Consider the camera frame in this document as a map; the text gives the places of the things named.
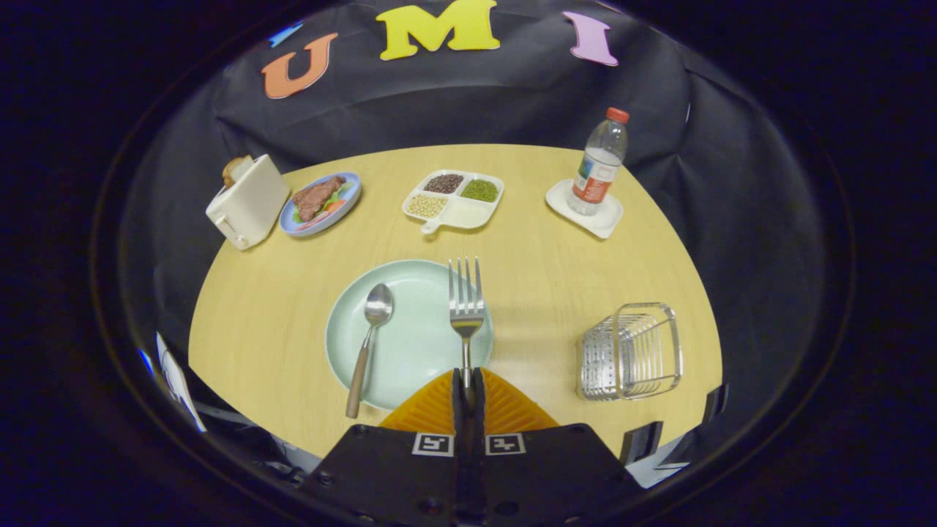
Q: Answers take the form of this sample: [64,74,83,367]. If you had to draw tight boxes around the metal wire utensil holder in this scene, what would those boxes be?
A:
[576,302,684,402]

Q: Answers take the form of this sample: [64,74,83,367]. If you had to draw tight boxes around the black backdrop cloth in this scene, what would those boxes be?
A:
[121,0,843,455]

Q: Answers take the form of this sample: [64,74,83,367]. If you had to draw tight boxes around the white divided dish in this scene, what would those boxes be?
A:
[402,170,506,235]

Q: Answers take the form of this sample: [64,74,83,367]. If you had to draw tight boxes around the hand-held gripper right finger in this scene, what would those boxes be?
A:
[468,368,645,527]

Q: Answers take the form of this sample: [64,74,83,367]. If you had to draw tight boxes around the toast slice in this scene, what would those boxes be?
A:
[223,154,255,189]

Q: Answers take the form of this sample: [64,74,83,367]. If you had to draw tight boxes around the spoon with wooden handle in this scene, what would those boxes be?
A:
[346,283,395,419]

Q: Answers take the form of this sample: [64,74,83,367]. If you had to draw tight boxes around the white toaster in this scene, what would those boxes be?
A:
[206,154,291,251]

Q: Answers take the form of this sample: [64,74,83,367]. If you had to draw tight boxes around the fork with wooden handle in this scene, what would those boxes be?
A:
[448,257,487,403]

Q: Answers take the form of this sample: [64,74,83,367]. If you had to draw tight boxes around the steak slice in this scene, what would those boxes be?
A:
[292,175,347,223]

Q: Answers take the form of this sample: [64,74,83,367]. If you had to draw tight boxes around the clear water bottle red cap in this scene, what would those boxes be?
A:
[567,108,630,217]

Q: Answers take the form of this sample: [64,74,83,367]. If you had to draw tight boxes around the pale green plate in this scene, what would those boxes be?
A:
[325,259,495,411]

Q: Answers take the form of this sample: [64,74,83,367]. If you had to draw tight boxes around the white square coaster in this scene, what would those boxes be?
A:
[545,179,624,240]

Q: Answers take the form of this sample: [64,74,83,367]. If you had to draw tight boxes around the yellow soybeans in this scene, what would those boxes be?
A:
[406,194,448,218]

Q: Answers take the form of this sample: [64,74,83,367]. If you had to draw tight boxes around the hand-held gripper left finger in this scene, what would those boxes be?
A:
[296,368,469,527]

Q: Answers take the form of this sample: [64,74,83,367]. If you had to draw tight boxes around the vegetable garnish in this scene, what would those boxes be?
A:
[293,183,356,224]

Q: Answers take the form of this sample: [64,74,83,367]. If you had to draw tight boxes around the dark flat object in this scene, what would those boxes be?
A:
[621,421,664,466]
[703,383,730,424]

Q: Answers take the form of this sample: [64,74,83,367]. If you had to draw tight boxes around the blue plate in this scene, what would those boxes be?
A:
[279,172,362,237]

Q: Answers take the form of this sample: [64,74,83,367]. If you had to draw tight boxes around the white paper sheet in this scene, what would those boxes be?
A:
[156,332,208,433]

